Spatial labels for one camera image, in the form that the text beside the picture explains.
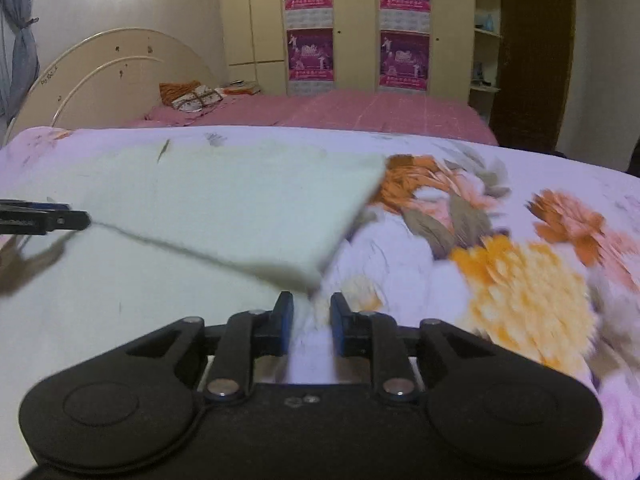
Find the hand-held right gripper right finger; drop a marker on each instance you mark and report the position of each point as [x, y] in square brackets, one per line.
[339, 327]

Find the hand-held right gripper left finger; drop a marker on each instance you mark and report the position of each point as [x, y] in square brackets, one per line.
[283, 327]

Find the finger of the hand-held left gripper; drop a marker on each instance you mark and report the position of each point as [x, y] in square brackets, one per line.
[55, 221]
[35, 205]

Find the pale cream cloth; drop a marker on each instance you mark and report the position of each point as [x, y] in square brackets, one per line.
[225, 200]

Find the cream arched headboard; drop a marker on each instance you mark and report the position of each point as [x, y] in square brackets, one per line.
[100, 80]

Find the grey curtain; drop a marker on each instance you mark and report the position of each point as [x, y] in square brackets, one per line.
[20, 50]

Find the orange folded cloth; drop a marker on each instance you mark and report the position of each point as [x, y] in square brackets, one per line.
[172, 91]

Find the floral printed blanket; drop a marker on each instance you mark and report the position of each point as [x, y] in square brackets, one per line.
[500, 200]

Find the orange book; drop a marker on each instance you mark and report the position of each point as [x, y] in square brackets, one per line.
[242, 88]

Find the cream wardrobe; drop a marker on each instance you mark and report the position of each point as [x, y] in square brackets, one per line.
[357, 35]

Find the cream corner shelf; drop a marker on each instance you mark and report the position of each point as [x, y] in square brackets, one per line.
[486, 60]

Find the brown wooden door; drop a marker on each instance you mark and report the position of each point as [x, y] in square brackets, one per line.
[535, 60]

